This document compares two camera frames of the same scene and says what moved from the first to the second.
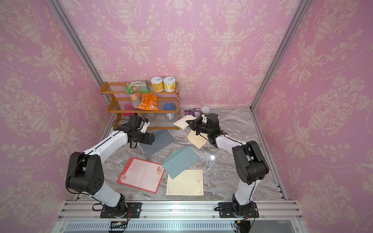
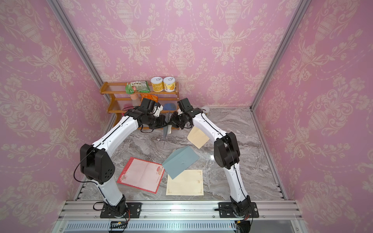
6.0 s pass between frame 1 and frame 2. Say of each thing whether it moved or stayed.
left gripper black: moved
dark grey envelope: moved
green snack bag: stayed
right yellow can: stayed
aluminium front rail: stayed
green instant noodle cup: stayed
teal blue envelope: stayed
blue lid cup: stayed
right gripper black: moved
